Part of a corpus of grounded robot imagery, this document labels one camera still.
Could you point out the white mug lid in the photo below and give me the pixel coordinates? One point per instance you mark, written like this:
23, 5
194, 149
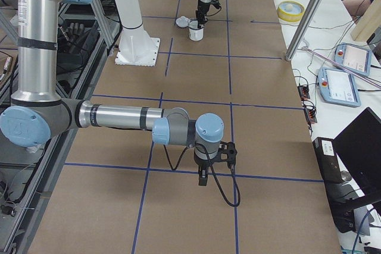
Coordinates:
182, 22

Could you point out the white blue ceramic mug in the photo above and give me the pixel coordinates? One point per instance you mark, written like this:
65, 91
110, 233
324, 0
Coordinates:
196, 33

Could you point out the blue tape strip lengthwise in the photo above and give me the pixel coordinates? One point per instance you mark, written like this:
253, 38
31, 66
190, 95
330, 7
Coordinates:
235, 210

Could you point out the brown paper table cover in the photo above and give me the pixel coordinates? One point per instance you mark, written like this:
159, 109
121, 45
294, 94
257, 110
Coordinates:
100, 210

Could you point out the near orange black connector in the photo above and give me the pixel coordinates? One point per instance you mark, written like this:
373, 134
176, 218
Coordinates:
310, 112

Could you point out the orange black connector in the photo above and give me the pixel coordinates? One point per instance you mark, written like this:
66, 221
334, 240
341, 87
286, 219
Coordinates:
310, 112
303, 91

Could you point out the black desktop box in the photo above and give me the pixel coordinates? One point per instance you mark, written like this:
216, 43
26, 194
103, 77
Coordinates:
327, 160

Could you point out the far orange black connector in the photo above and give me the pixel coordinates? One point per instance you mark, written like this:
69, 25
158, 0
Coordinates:
303, 91

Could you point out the blue tape strip crosswise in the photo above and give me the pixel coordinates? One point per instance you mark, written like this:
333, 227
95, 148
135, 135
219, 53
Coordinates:
160, 170

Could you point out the near teach pendant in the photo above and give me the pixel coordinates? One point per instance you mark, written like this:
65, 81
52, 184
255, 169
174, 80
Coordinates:
338, 87

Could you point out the teach pendant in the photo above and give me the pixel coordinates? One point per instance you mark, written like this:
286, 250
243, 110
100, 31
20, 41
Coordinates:
355, 58
338, 87

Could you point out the black computer monitor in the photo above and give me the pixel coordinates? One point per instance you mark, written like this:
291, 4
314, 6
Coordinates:
358, 147

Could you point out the far teach pendant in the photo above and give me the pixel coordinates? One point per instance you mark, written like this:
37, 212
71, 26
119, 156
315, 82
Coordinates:
355, 58

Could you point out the wooden beam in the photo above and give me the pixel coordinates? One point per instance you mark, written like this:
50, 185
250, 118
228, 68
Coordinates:
367, 13

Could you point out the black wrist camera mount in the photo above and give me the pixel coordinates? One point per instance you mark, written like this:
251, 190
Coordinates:
227, 153

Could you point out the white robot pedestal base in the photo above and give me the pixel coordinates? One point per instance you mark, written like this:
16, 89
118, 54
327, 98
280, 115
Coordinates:
135, 47

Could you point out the aluminium frame post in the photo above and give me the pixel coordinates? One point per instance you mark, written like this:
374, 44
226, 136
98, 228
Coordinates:
302, 28

